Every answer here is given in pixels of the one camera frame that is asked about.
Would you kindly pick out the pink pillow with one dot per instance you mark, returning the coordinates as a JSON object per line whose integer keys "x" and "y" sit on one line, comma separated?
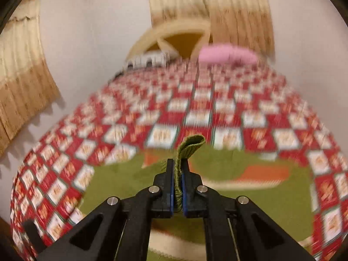
{"x": 227, "y": 54}

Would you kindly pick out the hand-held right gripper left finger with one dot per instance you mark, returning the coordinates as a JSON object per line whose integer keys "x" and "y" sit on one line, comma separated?
{"x": 171, "y": 187}

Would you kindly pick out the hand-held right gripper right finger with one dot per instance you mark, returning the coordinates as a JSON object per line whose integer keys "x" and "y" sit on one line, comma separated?
{"x": 185, "y": 189}

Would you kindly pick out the cream wooden headboard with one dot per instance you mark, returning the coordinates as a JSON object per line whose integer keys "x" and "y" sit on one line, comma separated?
{"x": 174, "y": 39}

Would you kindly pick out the red checkered bed blanket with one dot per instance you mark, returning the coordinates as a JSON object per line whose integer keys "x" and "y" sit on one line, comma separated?
{"x": 190, "y": 106}

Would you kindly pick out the green striped small shirt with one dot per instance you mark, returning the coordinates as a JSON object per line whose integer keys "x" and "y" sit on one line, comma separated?
{"x": 244, "y": 195}

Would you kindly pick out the grey white pillow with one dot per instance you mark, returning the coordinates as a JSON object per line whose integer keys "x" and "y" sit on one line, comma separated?
{"x": 146, "y": 59}

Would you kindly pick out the beige patterned curtain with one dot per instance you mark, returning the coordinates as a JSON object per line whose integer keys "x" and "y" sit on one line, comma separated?
{"x": 209, "y": 8}
{"x": 21, "y": 81}

